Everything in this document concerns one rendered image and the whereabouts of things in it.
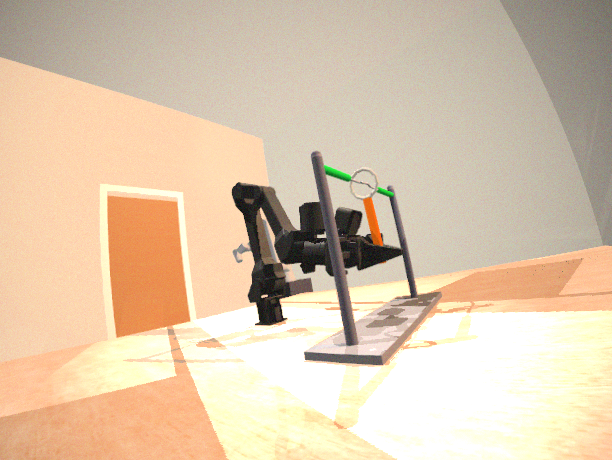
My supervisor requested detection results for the orange handle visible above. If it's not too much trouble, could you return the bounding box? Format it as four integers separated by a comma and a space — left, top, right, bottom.
349, 167, 383, 246

